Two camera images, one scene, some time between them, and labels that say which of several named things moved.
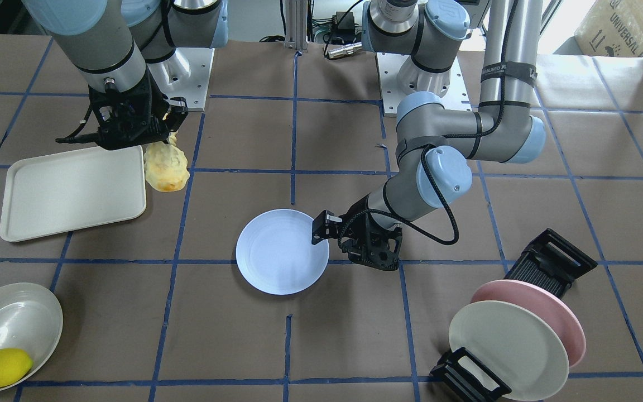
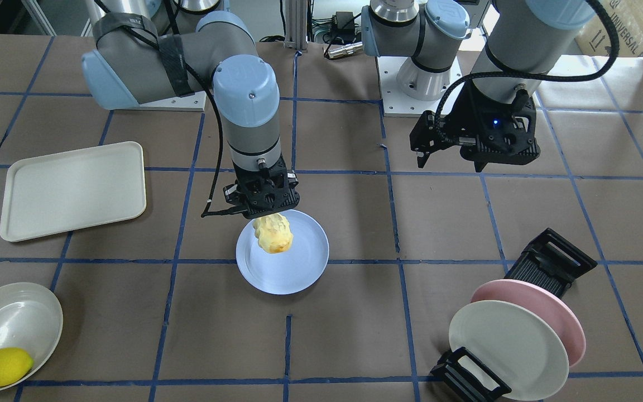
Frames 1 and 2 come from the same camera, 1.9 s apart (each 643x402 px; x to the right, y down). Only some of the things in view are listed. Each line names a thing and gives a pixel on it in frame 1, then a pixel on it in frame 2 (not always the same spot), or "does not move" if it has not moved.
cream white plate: x=514 y=345 does not move
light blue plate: x=275 y=254 does not move
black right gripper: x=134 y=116 to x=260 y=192
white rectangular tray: x=52 y=194 does not move
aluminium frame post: x=296 y=36 does not move
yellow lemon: x=1 y=367 does not move
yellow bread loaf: x=166 y=166 to x=273 y=233
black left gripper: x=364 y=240 to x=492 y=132
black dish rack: x=550 y=261 does not move
